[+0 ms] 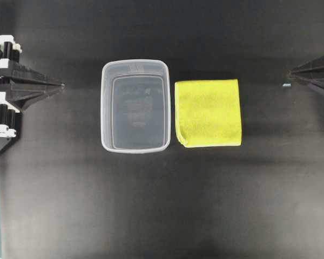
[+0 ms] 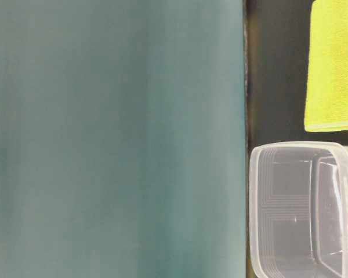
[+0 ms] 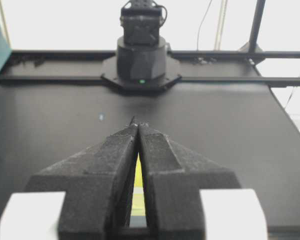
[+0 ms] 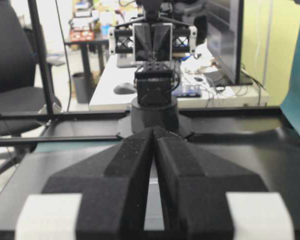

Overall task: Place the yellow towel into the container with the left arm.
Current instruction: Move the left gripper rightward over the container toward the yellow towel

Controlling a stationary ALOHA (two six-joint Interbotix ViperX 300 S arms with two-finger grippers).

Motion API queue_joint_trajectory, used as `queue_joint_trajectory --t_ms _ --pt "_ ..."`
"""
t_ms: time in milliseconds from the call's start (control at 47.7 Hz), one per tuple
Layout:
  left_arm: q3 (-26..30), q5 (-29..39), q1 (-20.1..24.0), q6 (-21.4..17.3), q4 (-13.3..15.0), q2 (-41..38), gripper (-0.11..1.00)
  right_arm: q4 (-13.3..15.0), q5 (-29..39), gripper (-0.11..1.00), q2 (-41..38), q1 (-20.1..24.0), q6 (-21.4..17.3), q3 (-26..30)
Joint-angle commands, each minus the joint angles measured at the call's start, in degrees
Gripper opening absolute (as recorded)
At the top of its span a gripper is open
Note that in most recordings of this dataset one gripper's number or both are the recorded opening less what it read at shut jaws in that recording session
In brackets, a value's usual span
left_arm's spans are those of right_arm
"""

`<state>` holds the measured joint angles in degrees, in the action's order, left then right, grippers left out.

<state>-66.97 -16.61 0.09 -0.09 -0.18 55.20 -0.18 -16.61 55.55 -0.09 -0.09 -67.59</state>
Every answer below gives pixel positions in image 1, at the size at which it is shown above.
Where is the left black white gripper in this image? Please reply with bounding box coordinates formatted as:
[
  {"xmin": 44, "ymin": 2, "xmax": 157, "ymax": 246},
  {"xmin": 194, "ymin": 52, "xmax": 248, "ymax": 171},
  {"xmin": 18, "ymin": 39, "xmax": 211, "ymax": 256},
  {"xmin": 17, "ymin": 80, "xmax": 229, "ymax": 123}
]
[{"xmin": 0, "ymin": 35, "xmax": 65, "ymax": 138}]

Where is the clear plastic container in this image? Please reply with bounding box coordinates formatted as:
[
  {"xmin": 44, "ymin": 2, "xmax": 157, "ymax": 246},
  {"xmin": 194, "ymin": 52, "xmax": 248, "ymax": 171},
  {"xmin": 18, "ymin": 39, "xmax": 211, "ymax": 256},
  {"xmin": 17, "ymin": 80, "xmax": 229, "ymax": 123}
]
[{"xmin": 100, "ymin": 59, "xmax": 171, "ymax": 154}]

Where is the yellow folded towel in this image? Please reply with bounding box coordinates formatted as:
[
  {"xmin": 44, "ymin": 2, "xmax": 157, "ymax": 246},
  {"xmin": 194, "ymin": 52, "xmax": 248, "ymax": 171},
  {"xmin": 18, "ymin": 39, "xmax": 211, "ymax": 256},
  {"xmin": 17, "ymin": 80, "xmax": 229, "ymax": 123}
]
[{"xmin": 174, "ymin": 79, "xmax": 242, "ymax": 148}]

